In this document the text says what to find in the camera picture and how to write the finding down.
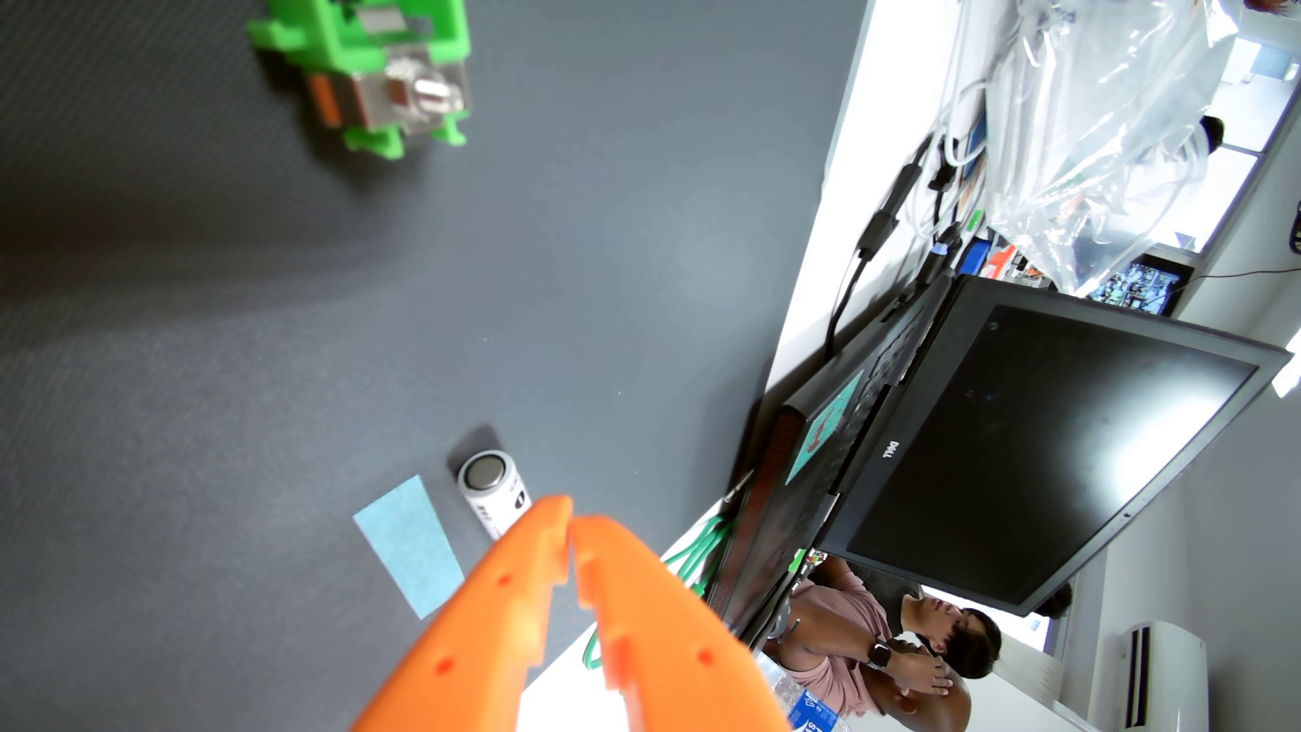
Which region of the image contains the white air conditioner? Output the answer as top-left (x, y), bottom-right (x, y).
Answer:
top-left (1113, 622), bottom-right (1211, 732)

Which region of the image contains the light blue tape strip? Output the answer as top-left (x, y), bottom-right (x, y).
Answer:
top-left (352, 474), bottom-right (467, 620)

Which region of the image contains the clear water bottle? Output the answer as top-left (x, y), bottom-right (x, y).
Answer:
top-left (757, 651), bottom-right (850, 732)

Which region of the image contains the dark grey table mat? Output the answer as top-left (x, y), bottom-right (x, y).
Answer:
top-left (0, 0), bottom-right (873, 732)

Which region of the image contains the green battery holder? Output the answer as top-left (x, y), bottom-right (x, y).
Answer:
top-left (247, 0), bottom-right (474, 161)

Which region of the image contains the green cable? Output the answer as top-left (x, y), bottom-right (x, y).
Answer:
top-left (581, 513), bottom-right (735, 672)

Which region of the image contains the white cylindrical battery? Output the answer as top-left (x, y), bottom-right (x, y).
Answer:
top-left (455, 449), bottom-right (533, 540)

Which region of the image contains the clear plastic bag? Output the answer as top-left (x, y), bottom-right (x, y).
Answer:
top-left (980, 0), bottom-right (1246, 296)

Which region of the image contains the black Dell laptop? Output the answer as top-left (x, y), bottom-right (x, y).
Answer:
top-left (706, 274), bottom-right (1294, 652)

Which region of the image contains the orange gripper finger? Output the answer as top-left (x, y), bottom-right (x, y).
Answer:
top-left (569, 515), bottom-right (794, 732)
top-left (350, 496), bottom-right (575, 732)

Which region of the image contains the background computer monitor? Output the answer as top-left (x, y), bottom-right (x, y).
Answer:
top-left (1088, 254), bottom-right (1195, 317)

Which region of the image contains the black adapter cable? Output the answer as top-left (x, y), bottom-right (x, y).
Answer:
top-left (825, 132), bottom-right (936, 359)

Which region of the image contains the person in pink shirt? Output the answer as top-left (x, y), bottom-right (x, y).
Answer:
top-left (777, 554), bottom-right (1002, 732)

